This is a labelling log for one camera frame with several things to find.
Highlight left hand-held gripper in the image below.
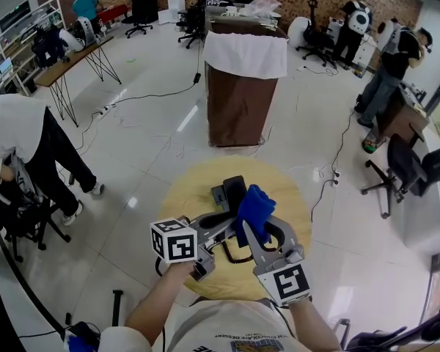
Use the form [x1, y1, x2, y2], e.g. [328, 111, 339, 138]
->
[150, 212, 240, 282]

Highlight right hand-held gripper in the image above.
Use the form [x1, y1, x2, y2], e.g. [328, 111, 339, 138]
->
[241, 216, 314, 309]

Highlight blue cloth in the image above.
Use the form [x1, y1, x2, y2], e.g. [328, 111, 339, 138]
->
[234, 184, 277, 249]

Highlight person's left forearm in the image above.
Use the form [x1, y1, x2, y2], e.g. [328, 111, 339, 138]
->
[124, 260, 198, 340]

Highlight person's right forearm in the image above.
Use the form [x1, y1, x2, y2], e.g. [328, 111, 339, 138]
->
[287, 297, 342, 352]

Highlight white cloth bin liner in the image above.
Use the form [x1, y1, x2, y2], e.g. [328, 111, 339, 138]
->
[203, 31, 288, 80]

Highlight person's white printed shirt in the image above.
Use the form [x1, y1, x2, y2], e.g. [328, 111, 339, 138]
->
[100, 298, 316, 352]

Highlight tall brown bin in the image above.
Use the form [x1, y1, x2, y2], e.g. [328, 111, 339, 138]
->
[204, 16, 290, 148]

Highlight black metal stand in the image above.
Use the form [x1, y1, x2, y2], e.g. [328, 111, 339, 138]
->
[64, 290, 125, 344]

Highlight clear container colourful contents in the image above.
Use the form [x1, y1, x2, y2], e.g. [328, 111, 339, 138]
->
[362, 128, 386, 155]

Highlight black purple chair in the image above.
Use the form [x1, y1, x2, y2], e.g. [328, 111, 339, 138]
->
[346, 301, 440, 352]

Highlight white curved counter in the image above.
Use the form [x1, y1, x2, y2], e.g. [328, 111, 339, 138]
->
[403, 125, 440, 256]

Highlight brown wooden desk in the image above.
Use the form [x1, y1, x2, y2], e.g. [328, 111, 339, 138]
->
[375, 84, 432, 150]

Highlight white rounded shell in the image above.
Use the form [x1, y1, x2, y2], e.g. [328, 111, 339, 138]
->
[287, 16, 312, 49]
[58, 27, 85, 53]

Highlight white flat box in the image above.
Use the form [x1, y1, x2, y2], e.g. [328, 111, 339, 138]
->
[157, 9, 180, 25]

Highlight white drawer cabinet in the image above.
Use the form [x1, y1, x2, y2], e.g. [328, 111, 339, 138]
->
[353, 34, 382, 73]

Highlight black office chair with headrest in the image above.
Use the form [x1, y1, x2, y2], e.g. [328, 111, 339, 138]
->
[295, 0, 338, 67]

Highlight clear plastic bag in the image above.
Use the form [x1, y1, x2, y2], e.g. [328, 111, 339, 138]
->
[241, 0, 282, 18]

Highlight round grey white backpack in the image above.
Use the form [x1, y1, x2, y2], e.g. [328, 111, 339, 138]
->
[73, 16, 98, 47]

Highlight black high-back office chair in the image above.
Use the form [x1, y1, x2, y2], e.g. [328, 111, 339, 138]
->
[121, 0, 158, 39]

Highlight red table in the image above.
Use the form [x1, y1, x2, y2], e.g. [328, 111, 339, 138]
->
[96, 4, 129, 29]

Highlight white black-spotted backpack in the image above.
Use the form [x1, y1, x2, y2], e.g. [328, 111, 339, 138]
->
[348, 7, 372, 36]
[375, 20, 404, 55]

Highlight white shelf rack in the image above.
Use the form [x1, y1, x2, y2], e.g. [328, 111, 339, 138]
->
[0, 0, 67, 97]

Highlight black cable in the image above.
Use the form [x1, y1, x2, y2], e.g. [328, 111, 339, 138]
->
[219, 239, 257, 265]

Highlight white backpack black straps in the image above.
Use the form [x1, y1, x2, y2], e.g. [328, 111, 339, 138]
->
[7, 152, 47, 205]

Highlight wooden desk black wire legs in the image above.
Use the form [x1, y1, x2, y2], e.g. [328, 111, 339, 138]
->
[34, 34, 122, 128]

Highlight black wall screen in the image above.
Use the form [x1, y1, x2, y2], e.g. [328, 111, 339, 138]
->
[0, 1, 32, 32]

